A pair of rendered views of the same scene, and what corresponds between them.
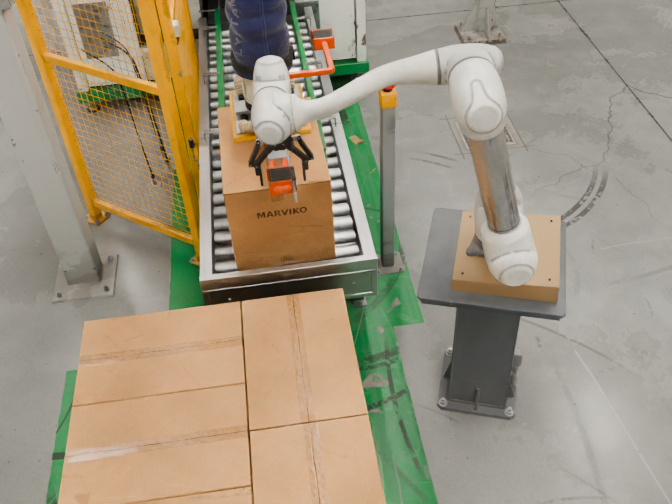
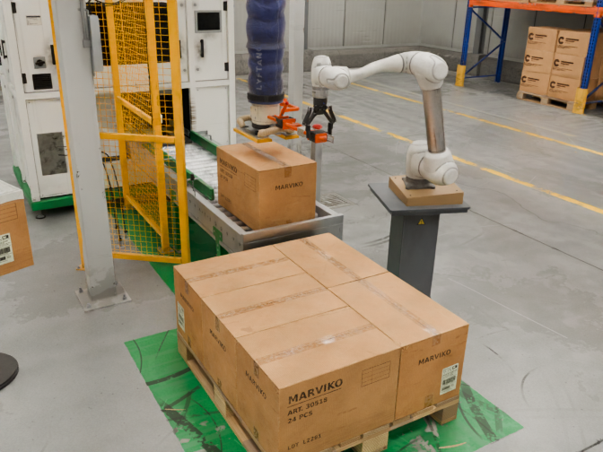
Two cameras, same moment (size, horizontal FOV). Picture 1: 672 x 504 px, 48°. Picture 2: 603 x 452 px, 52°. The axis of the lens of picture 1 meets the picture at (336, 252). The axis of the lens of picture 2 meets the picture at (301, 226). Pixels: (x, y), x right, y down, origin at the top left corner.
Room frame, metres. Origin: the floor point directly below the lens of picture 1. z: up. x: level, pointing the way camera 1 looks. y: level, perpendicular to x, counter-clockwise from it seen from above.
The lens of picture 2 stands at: (-0.99, 1.63, 2.03)
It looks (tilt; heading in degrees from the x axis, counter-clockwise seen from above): 23 degrees down; 335
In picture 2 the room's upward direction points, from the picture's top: 1 degrees clockwise
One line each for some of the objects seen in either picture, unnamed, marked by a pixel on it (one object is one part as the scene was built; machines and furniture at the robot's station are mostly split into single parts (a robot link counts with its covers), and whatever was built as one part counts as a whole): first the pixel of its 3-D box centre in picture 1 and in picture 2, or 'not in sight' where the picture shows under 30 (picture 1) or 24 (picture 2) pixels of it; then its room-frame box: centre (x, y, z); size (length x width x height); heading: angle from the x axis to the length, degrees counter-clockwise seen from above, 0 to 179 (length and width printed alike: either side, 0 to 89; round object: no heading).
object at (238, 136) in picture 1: (243, 111); (251, 132); (2.51, 0.32, 1.10); 0.34 x 0.10 x 0.05; 6
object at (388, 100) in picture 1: (387, 185); (315, 198); (2.76, -0.26, 0.50); 0.07 x 0.07 x 1.00; 5
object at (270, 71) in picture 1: (271, 85); (322, 71); (1.91, 0.15, 1.55); 0.13 x 0.11 x 0.16; 179
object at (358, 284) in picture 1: (291, 291); (293, 243); (2.14, 0.19, 0.48); 0.70 x 0.03 x 0.15; 95
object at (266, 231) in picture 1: (275, 181); (265, 184); (2.51, 0.23, 0.75); 0.60 x 0.40 x 0.40; 6
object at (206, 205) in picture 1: (206, 134); (177, 190); (3.28, 0.62, 0.50); 2.31 x 0.05 x 0.19; 5
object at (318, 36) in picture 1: (322, 39); not in sight; (2.85, 0.00, 1.20); 0.09 x 0.08 x 0.05; 96
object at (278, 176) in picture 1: (279, 180); (317, 136); (1.92, 0.16, 1.20); 0.08 x 0.07 x 0.05; 6
